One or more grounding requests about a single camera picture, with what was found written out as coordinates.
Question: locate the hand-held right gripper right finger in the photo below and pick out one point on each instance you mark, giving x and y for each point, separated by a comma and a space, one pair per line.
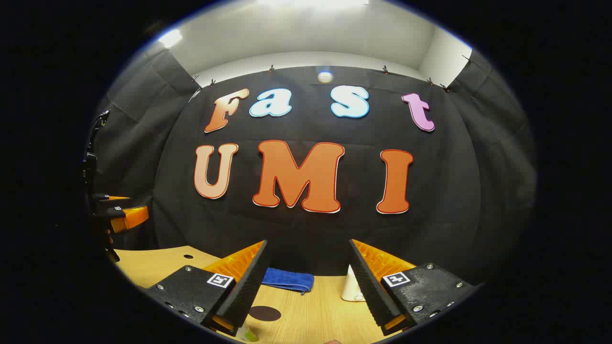
373, 291

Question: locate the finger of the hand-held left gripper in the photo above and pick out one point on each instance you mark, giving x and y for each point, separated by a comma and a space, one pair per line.
134, 217
114, 197

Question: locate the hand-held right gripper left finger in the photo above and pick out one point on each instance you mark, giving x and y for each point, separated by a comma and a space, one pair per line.
244, 291

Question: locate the dark round coaster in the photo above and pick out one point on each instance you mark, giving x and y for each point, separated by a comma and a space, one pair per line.
264, 313

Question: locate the blue towel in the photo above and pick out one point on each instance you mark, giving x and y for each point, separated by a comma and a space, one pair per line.
287, 278

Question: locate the black backdrop cloth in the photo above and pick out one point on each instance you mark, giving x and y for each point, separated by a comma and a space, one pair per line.
468, 191

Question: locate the ceiling light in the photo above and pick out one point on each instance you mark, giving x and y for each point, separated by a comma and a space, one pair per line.
170, 38

